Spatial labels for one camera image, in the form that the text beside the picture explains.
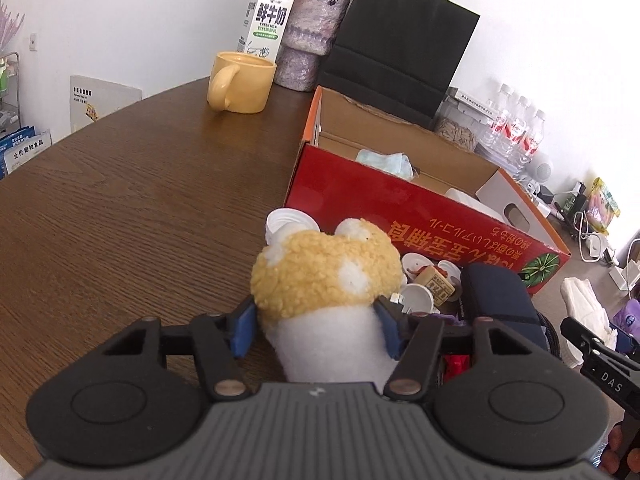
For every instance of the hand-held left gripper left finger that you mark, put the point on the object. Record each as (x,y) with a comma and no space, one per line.
(242,330)

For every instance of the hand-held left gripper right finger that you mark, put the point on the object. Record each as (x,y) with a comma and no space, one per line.
(390,330)

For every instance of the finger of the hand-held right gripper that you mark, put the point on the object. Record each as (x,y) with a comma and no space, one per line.
(577,331)

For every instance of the small white cap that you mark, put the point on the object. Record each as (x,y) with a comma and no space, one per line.
(450,270)
(415,262)

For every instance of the yellow and white plush toy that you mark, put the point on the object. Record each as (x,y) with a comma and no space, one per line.
(320,280)

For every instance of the navy blue pouch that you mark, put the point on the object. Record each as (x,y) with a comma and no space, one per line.
(495,295)

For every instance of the red cardboard box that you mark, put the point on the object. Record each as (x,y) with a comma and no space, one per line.
(400,220)

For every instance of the large ribbed white cap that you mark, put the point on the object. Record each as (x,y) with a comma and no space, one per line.
(282,222)

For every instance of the person's right hand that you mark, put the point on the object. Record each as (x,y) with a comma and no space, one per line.
(612,442)

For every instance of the white crumpled cloth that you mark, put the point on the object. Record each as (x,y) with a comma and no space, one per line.
(582,305)

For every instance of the purple packet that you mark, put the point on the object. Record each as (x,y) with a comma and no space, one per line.
(632,320)

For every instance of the small brown box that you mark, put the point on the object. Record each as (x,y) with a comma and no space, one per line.
(435,285)

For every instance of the colourful snack bag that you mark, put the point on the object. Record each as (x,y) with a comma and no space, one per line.
(602,205)

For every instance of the black power adapter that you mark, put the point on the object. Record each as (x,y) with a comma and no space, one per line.
(545,192)

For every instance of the white robot speaker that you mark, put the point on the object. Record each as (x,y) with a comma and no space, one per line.
(542,170)

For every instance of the pale blue face mask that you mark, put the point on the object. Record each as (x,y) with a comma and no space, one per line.
(385,161)

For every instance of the clear jar of seeds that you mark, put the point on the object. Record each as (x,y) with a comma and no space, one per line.
(457,132)

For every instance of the flat white box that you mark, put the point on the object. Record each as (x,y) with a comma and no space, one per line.
(472,102)

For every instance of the yellow ceramic mug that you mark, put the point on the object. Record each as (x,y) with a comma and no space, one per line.
(250,85)

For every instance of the white board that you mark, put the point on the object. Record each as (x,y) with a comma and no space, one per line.
(110,95)

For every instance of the black paper bag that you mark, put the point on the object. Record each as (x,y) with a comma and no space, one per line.
(400,50)

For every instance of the blue printed box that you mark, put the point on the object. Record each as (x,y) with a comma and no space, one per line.
(25,152)

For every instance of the purple textured vase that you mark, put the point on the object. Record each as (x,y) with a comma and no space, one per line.
(310,30)

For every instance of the white milk carton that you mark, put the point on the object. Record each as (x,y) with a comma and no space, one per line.
(265,15)

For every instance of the white wall outlet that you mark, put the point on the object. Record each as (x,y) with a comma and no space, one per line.
(33,41)

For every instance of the lavender wall decal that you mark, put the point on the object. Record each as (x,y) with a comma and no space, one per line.
(10,20)

